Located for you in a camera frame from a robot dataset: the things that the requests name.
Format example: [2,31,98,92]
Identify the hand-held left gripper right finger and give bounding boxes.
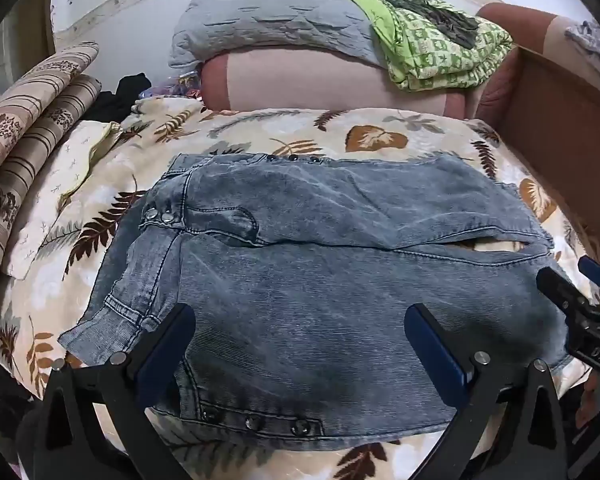
[404,303,568,480]

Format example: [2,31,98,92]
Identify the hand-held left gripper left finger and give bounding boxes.
[32,302,197,480]

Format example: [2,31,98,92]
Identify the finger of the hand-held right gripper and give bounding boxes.
[578,255,600,311]
[535,265,593,328]

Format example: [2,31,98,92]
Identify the blue denim pants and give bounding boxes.
[57,152,588,453]

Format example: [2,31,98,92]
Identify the person's right hand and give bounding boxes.
[577,374,600,431]

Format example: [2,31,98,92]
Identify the cardboard box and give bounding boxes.
[497,45,600,271]

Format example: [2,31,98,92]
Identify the cream patterned pillow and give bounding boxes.
[7,120,123,278]

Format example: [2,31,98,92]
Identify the grey patterned cloth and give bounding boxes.
[565,19,600,68]

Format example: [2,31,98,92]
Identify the leaf print blanket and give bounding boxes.
[0,95,600,480]

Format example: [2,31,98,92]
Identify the reddish brown cushion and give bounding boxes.
[462,2,581,121]

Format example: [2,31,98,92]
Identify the black cloth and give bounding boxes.
[87,74,153,123]

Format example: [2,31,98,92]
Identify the green patterned cloth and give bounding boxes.
[344,0,515,92]

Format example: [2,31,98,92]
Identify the striped beige folded blanket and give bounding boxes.
[0,41,103,336]

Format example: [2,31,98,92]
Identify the colourful packets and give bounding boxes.
[140,72,203,101]

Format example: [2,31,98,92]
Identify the dark grey cloth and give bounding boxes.
[390,0,481,46]

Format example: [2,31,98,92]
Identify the pink bolster pillow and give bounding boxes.
[200,45,466,116]

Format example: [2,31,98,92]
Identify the grey quilted blanket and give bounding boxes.
[167,0,388,68]

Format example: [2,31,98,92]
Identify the wooden framed glass door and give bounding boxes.
[0,0,56,111]

